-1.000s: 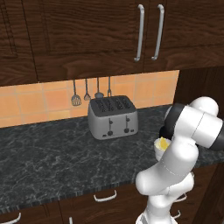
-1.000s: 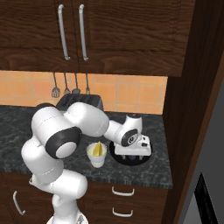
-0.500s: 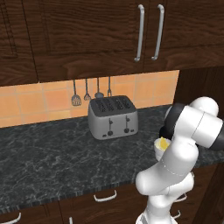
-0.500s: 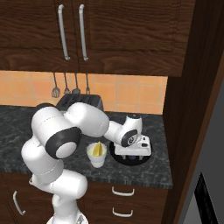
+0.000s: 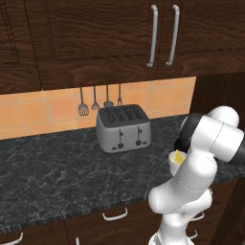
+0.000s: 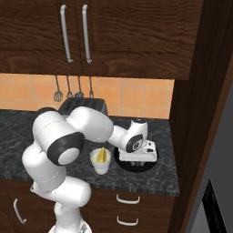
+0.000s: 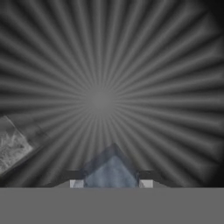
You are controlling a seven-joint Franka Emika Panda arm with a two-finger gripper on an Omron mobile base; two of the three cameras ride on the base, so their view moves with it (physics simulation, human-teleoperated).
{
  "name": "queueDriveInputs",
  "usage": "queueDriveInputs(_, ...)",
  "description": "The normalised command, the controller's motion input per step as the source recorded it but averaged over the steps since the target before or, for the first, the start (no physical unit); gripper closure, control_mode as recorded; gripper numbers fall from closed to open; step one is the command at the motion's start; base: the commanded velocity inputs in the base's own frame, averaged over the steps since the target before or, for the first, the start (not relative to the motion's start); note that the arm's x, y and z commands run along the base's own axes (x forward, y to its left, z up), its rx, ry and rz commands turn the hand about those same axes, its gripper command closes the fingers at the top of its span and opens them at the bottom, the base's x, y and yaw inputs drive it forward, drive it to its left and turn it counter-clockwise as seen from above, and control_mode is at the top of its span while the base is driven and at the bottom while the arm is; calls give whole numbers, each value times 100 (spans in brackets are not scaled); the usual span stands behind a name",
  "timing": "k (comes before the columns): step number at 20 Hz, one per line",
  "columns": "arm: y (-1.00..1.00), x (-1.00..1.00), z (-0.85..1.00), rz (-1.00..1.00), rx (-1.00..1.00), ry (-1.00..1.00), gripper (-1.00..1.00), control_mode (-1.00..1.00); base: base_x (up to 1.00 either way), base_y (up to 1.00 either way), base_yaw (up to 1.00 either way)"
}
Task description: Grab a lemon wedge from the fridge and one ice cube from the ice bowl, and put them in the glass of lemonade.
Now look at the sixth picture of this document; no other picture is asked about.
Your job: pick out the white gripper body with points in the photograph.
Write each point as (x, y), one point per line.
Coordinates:
(136, 156)

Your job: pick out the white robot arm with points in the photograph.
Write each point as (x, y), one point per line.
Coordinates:
(75, 127)

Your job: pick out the white glass of lemonade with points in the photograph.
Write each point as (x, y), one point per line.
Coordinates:
(101, 165)

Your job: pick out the dark wood fridge housing panel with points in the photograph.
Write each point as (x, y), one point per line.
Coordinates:
(197, 106)

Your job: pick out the grey fridge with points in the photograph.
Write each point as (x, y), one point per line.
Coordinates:
(218, 151)

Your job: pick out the dark wood drawer front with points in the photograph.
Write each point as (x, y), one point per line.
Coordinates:
(157, 201)
(151, 224)

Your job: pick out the black toaster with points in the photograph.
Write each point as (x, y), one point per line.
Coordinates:
(91, 104)

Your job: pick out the hanging metal ladle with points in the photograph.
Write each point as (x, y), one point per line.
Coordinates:
(79, 94)

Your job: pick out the hanging slotted spatula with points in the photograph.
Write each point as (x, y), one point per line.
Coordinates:
(58, 96)

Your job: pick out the dark wood base cupboard door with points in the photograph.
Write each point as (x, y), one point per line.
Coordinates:
(7, 197)

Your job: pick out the dark wood wall cupboard door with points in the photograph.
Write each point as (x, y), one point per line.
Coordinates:
(139, 36)
(30, 33)

